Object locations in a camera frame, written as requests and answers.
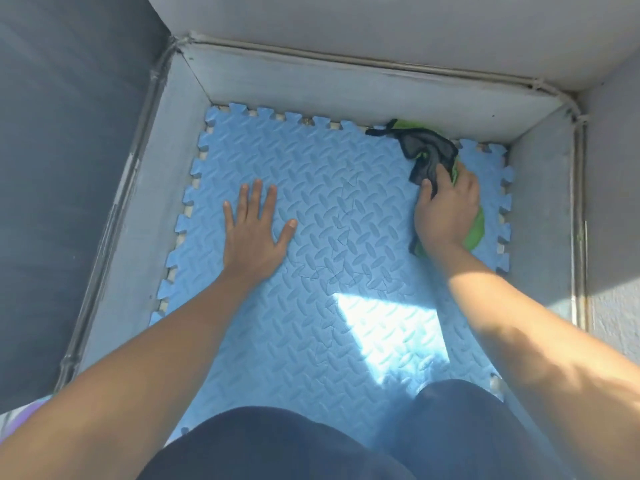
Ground person's right hand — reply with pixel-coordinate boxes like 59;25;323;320
413;161;481;259

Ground person's left hand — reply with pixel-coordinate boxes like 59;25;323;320
222;179;299;288

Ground green and black cloth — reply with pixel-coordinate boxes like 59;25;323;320
365;119;486;259

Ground person's left forearm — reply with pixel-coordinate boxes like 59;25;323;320
0;273;284;480

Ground person's right forearm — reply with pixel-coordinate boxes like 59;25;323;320
424;245;640;480

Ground blue foam puzzle mat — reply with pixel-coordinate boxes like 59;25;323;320
149;102;516;448

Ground person's left leg dark trousers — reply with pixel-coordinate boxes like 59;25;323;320
138;406;417;480

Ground person's leg dark trousers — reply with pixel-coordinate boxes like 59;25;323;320
393;379;568;480
138;406;417;480

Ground person's right leg dark trousers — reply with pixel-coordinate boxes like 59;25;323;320
393;379;568;480

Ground purple patterned cloth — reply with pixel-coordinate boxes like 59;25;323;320
0;395;53;443

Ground grey wall conduit pipe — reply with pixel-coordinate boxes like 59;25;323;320
176;31;583;118
571;107;591;331
53;37;180;394

